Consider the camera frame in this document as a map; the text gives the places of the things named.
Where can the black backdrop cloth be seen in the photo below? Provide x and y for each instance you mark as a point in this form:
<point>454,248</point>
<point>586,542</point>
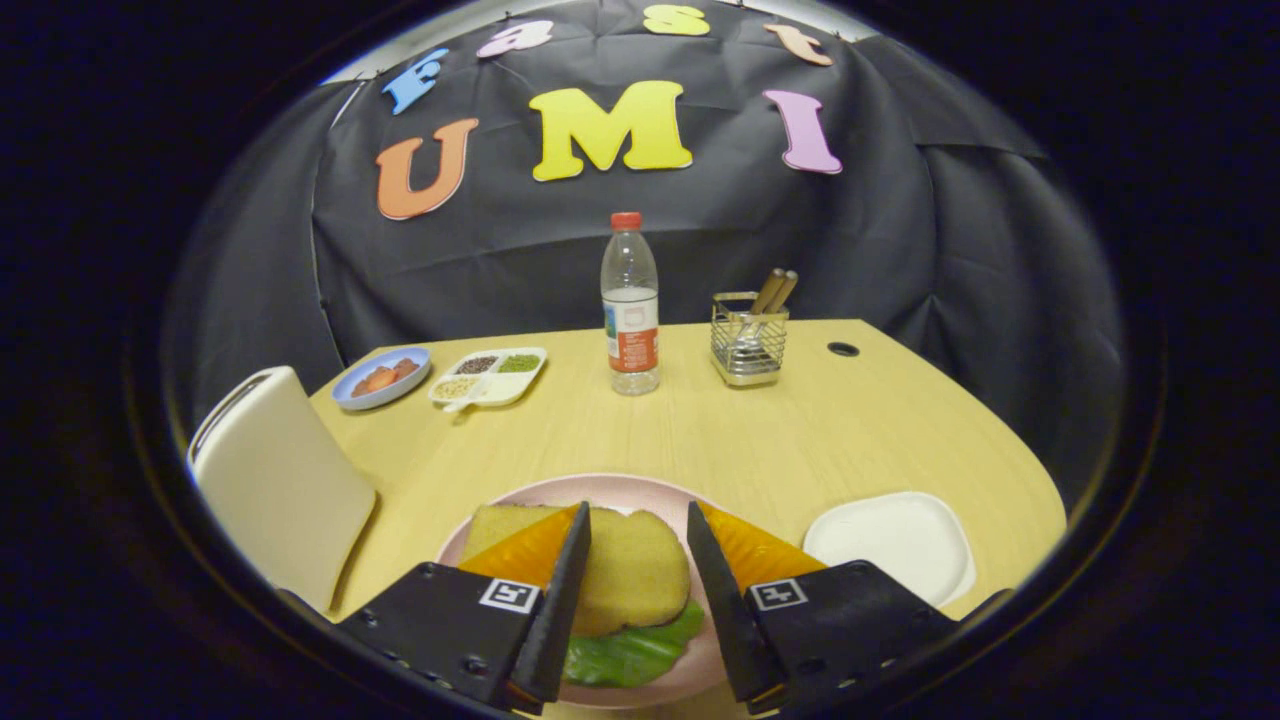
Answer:
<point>500,260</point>

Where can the clear bottle with red cap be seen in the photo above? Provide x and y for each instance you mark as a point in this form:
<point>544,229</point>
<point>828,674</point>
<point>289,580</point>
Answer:
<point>630,345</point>

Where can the beige seeds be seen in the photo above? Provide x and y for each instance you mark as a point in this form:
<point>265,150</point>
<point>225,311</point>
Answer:
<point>456,387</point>

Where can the black desk grommet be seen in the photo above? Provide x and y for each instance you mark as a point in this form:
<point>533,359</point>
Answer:
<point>843,349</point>

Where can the square bread slice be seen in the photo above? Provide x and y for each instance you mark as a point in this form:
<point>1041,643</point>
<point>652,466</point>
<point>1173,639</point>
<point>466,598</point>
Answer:
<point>500,525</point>

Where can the white divided tray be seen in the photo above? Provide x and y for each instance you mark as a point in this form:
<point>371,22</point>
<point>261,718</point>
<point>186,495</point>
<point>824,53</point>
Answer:
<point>510,385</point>

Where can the blue round plate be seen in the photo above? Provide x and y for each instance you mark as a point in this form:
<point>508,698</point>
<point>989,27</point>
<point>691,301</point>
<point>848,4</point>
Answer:
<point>345,395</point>

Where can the green seasoning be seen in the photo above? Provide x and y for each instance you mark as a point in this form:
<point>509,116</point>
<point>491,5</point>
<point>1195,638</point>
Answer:
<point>519,363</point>

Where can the red food slices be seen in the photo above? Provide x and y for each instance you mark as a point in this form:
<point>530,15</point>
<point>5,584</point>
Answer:
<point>380,380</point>

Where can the white square plate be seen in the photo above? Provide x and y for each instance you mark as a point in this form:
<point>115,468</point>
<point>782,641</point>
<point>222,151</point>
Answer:
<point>890,540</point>

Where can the white toaster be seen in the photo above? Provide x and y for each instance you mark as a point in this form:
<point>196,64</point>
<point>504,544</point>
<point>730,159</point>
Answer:
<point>280,490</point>

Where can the round-topped toast slice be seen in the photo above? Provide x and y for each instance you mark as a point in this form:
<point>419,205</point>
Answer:
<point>630,570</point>

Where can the dark brown seeds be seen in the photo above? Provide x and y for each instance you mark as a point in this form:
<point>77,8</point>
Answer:
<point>477,365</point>

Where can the green lettuce leaf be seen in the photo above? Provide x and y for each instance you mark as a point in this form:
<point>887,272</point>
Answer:
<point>620,655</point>

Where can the pink round plate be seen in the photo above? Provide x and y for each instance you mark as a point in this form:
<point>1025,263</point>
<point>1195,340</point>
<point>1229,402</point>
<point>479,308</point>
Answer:
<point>620,492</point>

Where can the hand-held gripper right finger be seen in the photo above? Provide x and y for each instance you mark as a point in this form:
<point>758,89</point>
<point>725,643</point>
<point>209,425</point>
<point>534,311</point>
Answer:
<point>735,620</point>

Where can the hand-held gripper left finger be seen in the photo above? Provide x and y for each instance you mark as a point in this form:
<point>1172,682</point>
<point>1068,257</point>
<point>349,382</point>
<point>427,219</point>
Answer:
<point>555,620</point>

